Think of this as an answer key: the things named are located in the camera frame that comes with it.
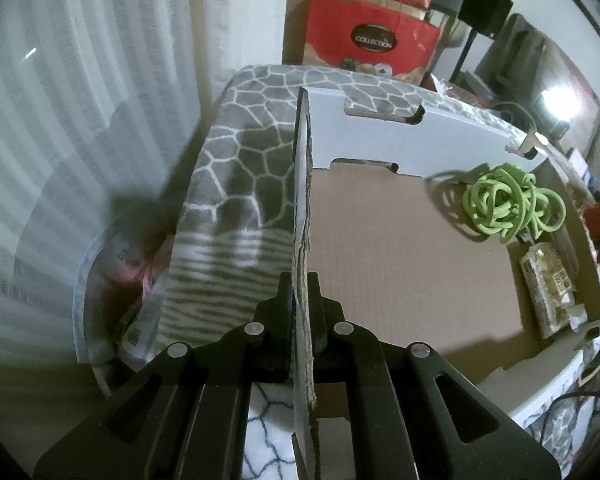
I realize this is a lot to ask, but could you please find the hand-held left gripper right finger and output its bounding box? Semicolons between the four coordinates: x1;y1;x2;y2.
307;270;563;480

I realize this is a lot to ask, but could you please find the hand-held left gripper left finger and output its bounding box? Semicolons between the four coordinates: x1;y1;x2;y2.
32;270;297;480

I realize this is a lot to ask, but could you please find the white cardboard box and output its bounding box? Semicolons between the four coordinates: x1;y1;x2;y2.
290;86;600;480

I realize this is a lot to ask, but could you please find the grey patterned blanket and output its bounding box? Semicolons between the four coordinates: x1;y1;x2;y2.
155;64;600;480

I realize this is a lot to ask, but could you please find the clear plastic bag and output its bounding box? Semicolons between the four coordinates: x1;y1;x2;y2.
72;200;191;396

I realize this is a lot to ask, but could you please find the clear snack packet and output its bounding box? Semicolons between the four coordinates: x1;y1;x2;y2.
519;242;588;338

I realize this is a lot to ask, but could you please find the clear bag of parts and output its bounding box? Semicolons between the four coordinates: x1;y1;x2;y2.
430;75;483;107

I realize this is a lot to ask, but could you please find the white curtain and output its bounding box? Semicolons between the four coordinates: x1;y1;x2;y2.
0;0;286;411

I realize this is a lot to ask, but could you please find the red paper bag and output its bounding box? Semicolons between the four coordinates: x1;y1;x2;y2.
302;0;443;86

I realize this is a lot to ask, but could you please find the red object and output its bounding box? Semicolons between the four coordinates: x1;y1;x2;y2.
582;205;600;267

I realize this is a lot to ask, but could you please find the brown cardboard carton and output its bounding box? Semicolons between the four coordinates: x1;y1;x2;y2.
282;0;331;66

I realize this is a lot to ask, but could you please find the bright lamp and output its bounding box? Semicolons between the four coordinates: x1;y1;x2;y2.
540;85;573;116

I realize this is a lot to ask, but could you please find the green cord bundle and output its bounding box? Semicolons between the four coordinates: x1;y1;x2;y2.
462;164;566;246

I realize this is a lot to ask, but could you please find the black cable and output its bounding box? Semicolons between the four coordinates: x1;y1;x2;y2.
540;391;600;443

